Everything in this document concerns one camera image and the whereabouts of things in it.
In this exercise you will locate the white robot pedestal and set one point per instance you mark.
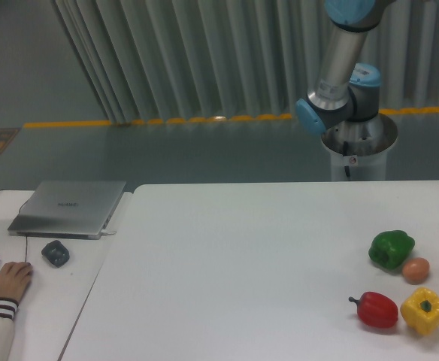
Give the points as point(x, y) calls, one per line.
point(359, 150)

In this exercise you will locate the silver closed laptop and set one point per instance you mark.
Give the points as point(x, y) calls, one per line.
point(68, 209)

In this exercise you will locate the red bell pepper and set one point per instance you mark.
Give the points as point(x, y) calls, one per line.
point(376, 310)

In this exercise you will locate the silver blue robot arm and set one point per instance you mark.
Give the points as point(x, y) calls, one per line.
point(347, 90)

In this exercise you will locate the black earbuds case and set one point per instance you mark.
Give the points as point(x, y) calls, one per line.
point(56, 253)

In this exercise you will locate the brown egg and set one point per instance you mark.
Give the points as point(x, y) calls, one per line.
point(416, 270)

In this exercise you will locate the person's hand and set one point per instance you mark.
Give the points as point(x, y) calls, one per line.
point(12, 284)

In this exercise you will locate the white usb dongle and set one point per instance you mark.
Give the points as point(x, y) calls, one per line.
point(106, 232)

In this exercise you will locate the green bell pepper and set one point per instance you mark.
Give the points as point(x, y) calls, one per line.
point(390, 249)

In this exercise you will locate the yellow bell pepper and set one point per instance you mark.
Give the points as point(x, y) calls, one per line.
point(420, 311)

